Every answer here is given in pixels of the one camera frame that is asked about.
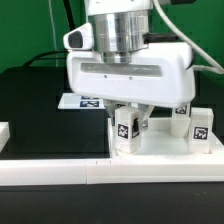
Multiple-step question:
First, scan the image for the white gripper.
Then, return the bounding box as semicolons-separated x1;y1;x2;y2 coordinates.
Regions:
63;23;196;130

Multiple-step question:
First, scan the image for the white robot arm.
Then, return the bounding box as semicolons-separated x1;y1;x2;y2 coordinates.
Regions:
63;0;195;127

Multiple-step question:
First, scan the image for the white thin cable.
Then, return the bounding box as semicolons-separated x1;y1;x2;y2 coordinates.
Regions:
47;0;60;68

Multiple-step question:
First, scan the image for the black cable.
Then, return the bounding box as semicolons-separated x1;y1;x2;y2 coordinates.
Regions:
23;0;76;68

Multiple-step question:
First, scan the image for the white square table top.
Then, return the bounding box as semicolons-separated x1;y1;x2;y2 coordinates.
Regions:
108;118;224;165

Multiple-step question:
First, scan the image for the white marker sheet with tags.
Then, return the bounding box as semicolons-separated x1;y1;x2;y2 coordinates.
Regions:
58;93;104;109

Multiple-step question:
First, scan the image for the white U-shaped obstacle fence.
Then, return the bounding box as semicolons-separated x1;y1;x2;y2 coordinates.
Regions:
0;119;224;186

